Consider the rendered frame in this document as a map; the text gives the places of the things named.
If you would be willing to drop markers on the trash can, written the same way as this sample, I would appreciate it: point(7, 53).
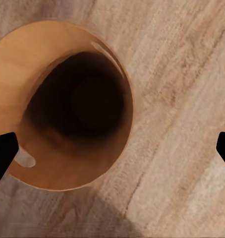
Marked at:
point(72, 109)

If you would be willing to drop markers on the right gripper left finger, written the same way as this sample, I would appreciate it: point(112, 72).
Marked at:
point(8, 150)

